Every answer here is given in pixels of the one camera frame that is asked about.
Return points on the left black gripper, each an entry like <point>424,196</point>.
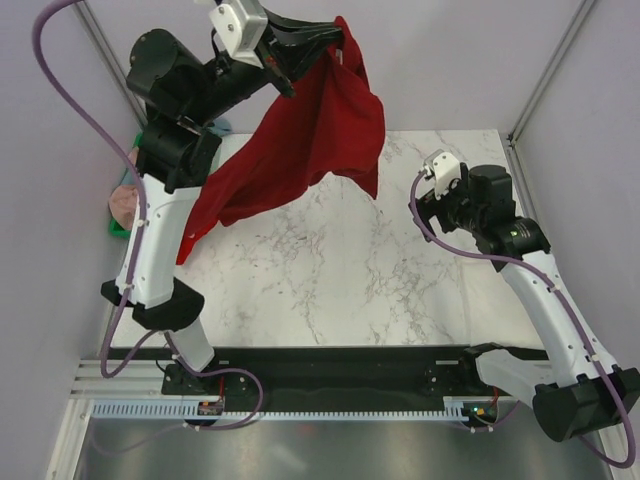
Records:
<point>290,45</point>

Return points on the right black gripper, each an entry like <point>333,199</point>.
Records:
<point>429,206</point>

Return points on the dark red t shirt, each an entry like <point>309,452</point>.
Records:
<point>333,124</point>

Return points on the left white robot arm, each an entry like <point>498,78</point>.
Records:
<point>183,96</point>

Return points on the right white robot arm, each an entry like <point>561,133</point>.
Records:
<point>584,389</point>

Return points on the blue grey t shirt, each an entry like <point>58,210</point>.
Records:
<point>219,127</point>

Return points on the folded white t shirt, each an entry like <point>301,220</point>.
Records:
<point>491,310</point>

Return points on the pink t shirt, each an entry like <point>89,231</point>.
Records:
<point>123,202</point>

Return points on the green plastic basket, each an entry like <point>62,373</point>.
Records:
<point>115,230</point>

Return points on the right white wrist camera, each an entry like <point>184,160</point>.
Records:
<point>444,169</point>

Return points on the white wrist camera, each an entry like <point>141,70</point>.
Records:
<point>240,25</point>
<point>444,169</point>

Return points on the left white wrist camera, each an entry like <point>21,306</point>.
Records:
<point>240,25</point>

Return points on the left aluminium corner post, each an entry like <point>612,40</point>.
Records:
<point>106,53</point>

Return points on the aluminium corner post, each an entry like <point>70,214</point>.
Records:
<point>106,53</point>
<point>569,36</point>

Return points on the white slotted cable duct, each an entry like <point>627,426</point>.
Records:
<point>209,409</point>

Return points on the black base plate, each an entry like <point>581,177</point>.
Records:
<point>343,378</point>

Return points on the right aluminium corner post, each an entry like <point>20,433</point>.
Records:
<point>569,36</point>

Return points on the aluminium frame rail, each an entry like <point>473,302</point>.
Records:
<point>142,378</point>

